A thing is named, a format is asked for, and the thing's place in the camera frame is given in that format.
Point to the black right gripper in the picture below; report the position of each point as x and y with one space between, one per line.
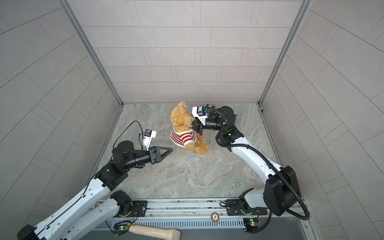
198 125

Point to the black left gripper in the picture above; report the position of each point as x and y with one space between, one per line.
153 150

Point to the tan plush teddy bear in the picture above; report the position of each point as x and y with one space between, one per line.
182 121

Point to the red white striped knit sweater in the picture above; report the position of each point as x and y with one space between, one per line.
182 139

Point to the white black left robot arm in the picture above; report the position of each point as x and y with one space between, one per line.
98 201

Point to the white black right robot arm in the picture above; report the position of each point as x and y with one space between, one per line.
281 190

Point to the red white poker chip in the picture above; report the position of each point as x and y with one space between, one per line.
215 217

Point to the left green circuit board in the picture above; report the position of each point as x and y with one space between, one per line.
122 228

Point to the green circuit board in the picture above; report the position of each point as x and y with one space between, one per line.
122 228
251 225

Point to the right green circuit board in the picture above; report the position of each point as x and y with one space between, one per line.
251 225

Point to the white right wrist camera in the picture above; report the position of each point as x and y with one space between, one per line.
200 113

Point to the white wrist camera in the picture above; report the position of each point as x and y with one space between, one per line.
148 135
200 113

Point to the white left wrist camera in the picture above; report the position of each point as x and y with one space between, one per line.
148 135

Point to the aluminium front rail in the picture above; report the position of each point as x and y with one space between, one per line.
192 217

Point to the beige wooden handle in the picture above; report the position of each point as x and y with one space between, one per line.
164 234

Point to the aluminium corner frame post right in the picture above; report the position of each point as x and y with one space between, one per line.
288 42

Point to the aluminium corner frame post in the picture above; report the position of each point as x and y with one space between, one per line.
69 13
288 42

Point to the aluminium corner frame post left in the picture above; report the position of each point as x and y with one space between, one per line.
69 13

